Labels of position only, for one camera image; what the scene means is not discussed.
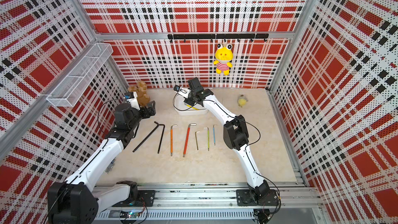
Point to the small yellow plush ball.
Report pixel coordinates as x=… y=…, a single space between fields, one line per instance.
x=242 y=101

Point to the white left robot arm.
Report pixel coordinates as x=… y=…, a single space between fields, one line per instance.
x=73 y=201

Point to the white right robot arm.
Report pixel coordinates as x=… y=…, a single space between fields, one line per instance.
x=236 y=138

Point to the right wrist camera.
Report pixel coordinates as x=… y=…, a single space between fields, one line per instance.
x=184 y=92

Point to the orange sleeved hex key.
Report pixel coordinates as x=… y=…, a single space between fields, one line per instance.
x=171 y=135

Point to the white plastic storage box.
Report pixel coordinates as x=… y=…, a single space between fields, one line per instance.
x=187 y=110

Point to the blue sleeved hex key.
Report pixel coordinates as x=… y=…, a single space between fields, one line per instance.
x=214 y=133

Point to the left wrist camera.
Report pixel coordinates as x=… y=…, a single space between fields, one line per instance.
x=132 y=98

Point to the brown teddy bear plush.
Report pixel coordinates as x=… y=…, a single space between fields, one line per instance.
x=141 y=89

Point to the large black hex key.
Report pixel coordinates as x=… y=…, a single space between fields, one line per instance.
x=161 y=138
x=147 y=137

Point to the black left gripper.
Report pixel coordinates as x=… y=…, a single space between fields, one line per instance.
x=151 y=110

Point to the red sleeved hex key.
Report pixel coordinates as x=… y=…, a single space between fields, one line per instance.
x=187 y=138

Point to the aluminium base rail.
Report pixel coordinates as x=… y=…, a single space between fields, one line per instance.
x=285 y=203

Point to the bare steel hex key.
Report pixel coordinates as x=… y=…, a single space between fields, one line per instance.
x=196 y=139

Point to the green sleeved hex key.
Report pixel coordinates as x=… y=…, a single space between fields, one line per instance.
x=208 y=137

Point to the black hook rail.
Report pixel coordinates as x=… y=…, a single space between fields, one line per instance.
x=217 y=36

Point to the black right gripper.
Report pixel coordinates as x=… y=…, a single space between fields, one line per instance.
x=192 y=102

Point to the yellow frog plush toy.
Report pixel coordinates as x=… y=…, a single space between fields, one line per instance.
x=223 y=58

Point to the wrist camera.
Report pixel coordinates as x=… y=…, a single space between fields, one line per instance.
x=132 y=98
x=184 y=92

